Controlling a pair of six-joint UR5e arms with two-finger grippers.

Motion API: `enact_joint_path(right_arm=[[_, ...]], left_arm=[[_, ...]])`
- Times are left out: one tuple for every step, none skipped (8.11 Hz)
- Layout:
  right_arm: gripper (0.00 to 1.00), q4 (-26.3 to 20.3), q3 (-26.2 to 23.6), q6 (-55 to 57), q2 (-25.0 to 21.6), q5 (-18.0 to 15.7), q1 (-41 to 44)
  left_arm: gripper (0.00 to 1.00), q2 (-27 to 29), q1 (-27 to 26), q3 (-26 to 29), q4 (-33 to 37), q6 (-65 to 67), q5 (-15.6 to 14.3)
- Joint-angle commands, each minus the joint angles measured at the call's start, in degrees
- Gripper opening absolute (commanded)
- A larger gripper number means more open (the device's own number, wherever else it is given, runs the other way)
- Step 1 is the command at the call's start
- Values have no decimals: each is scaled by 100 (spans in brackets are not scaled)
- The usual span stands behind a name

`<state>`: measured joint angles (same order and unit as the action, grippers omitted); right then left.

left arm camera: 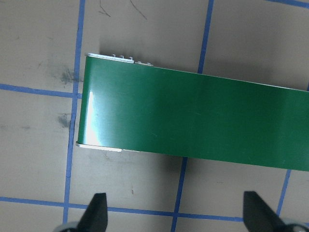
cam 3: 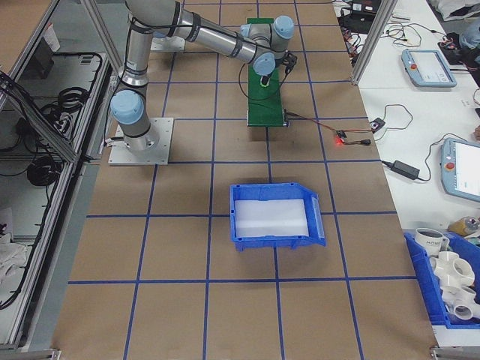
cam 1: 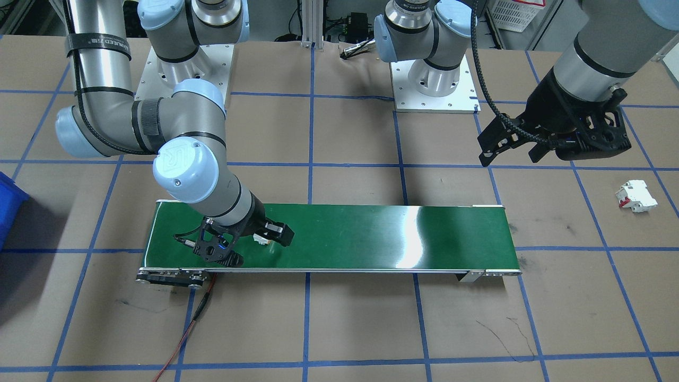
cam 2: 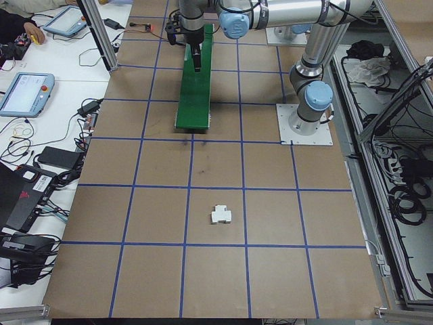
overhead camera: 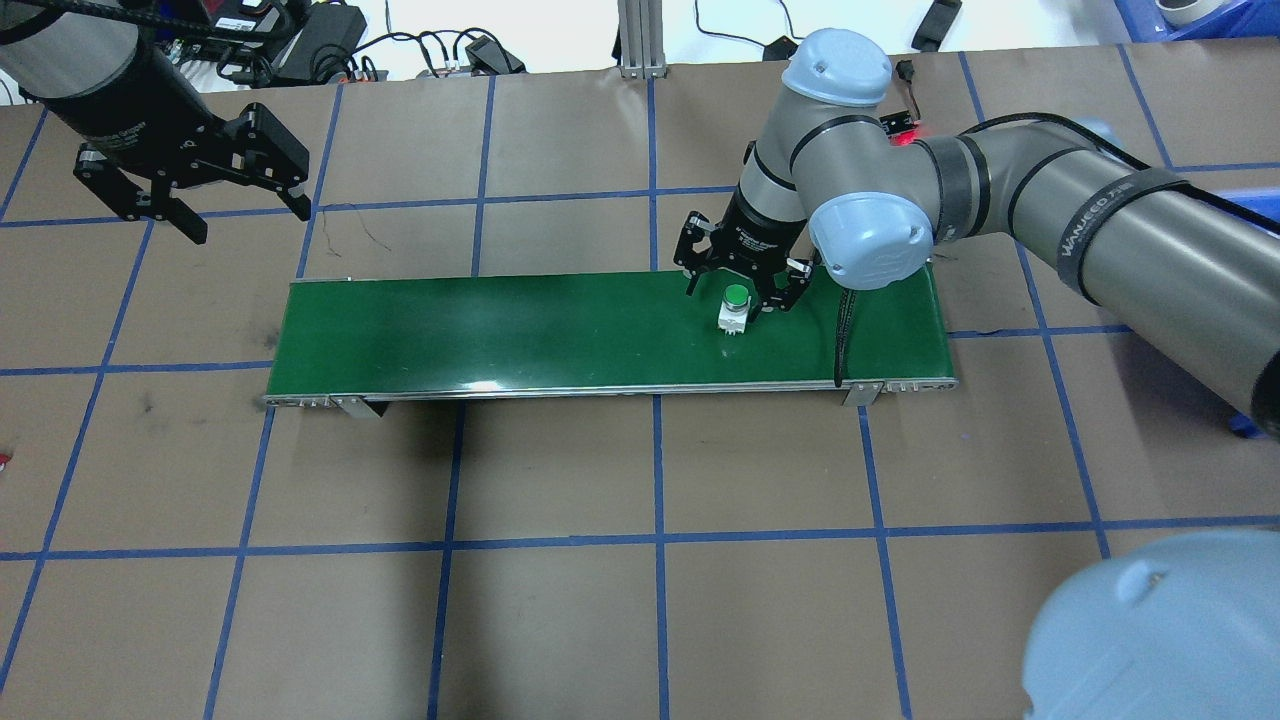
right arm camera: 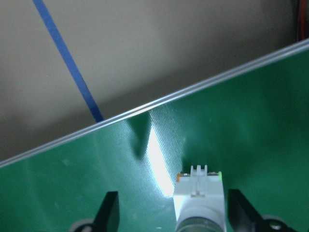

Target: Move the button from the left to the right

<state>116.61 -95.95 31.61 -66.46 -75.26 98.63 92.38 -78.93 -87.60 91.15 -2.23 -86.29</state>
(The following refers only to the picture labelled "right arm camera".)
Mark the green push button white base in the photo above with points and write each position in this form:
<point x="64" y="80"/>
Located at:
<point x="200" y="193"/>

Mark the green conveyor belt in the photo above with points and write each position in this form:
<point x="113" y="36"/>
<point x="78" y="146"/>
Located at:
<point x="241" y="120"/>

